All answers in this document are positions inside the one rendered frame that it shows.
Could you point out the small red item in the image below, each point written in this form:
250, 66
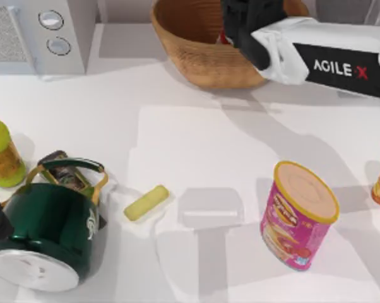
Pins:
223, 38

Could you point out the woven wooden basket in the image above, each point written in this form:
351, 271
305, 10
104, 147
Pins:
202, 60

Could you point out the pale microwave oven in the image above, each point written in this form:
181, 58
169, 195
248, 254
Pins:
76, 38

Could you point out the round microwave knob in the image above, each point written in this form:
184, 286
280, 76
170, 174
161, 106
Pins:
50, 19
58, 46

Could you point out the pink can with yellow rim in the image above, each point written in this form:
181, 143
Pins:
299, 217

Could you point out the dark brown can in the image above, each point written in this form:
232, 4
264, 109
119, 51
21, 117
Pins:
65, 175

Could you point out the yellow-green bottle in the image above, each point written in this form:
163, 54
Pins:
2, 151

